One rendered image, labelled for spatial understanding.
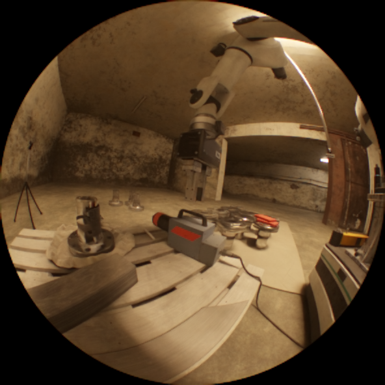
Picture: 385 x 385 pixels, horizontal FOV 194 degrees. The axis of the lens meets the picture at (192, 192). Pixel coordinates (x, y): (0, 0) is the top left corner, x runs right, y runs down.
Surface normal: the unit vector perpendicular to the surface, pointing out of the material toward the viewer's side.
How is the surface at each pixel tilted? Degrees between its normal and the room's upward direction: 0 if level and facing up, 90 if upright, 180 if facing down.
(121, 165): 90
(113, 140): 90
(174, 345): 0
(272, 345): 0
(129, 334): 0
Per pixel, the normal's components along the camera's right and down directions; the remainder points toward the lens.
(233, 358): 0.14, -0.99
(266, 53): 0.01, 1.00
